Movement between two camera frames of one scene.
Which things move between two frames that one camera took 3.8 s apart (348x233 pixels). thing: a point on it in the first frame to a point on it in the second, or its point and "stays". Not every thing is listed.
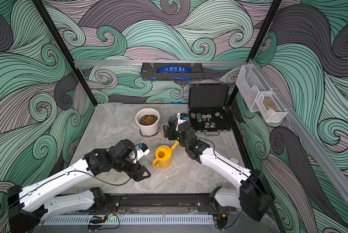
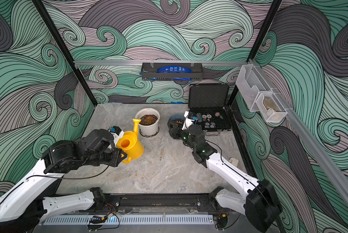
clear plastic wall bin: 251,85 stays
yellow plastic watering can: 164,154 to 129,142
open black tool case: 207,112 stays
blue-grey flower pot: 172,120 stays
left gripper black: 135,174 to 117,158
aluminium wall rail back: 161,62 stays
